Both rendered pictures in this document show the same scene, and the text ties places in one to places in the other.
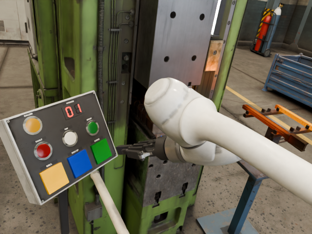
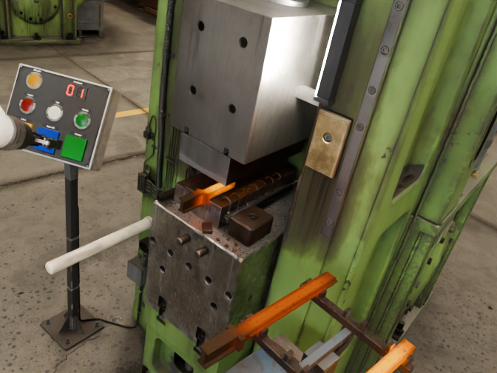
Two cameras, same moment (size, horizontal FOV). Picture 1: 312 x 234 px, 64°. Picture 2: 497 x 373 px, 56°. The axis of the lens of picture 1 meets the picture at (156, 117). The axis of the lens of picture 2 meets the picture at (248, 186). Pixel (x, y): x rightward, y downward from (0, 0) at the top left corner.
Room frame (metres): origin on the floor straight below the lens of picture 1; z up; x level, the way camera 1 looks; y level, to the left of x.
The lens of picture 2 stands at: (0.75, -1.27, 1.77)
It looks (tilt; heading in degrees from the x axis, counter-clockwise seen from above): 30 degrees down; 66
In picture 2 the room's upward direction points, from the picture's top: 12 degrees clockwise
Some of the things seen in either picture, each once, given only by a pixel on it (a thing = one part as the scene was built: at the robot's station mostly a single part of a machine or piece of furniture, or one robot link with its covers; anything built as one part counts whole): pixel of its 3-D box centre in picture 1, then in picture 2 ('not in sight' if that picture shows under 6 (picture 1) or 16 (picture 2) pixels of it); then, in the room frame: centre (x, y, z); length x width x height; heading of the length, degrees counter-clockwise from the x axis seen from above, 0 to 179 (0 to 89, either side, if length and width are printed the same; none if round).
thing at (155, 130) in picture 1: (150, 107); (238, 183); (1.29, 0.04, 0.96); 0.42 x 0.20 x 0.09; 33
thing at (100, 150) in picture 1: (100, 151); (75, 148); (0.76, 0.19, 1.01); 0.07 x 0.05 x 0.07; 148
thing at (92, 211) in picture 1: (93, 210); (139, 270); (1.02, 0.29, 0.36); 0.09 x 0.07 x 0.12; 123
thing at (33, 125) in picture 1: (32, 125); (34, 80); (0.64, 0.37, 1.16); 0.05 x 0.03 x 0.04; 123
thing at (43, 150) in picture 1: (43, 150); (27, 105); (0.61, 0.33, 1.09); 0.05 x 0.03 x 0.04; 123
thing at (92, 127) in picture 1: (92, 127); (82, 120); (0.78, 0.23, 1.09); 0.05 x 0.03 x 0.04; 123
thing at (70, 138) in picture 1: (70, 138); (54, 112); (0.70, 0.28, 1.09); 0.05 x 0.03 x 0.04; 123
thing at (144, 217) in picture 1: (145, 193); (221, 334); (1.33, 0.00, 0.23); 0.55 x 0.37 x 0.47; 33
